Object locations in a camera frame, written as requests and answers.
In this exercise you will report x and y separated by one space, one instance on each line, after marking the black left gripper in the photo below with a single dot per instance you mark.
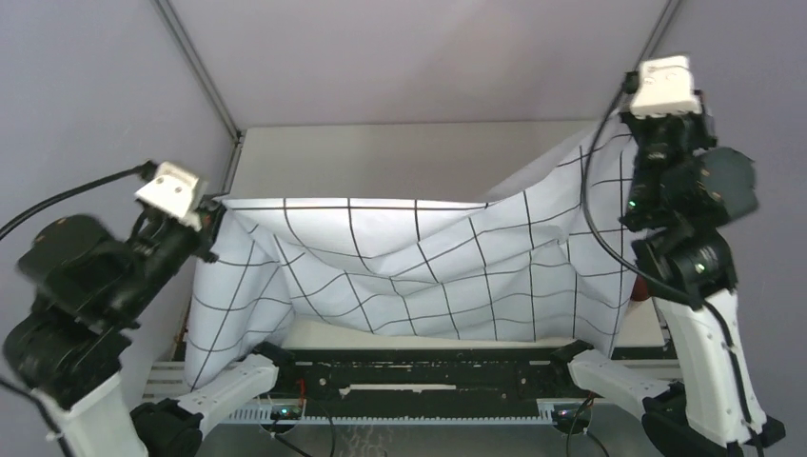
212 217

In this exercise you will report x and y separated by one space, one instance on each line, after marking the white slotted cable duct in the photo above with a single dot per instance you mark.
287 414

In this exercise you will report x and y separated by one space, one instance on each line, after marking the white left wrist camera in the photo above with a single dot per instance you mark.
175 191

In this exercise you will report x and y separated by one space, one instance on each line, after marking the pink patterned mug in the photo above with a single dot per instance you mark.
640 291

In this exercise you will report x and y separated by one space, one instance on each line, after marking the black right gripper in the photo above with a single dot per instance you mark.
692 121

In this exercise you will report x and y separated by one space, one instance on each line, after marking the white checked tablecloth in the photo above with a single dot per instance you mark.
519 268

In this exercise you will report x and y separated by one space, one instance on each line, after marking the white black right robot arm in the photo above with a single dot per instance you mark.
684 188

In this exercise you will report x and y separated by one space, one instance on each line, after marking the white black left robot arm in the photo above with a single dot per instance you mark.
90 289

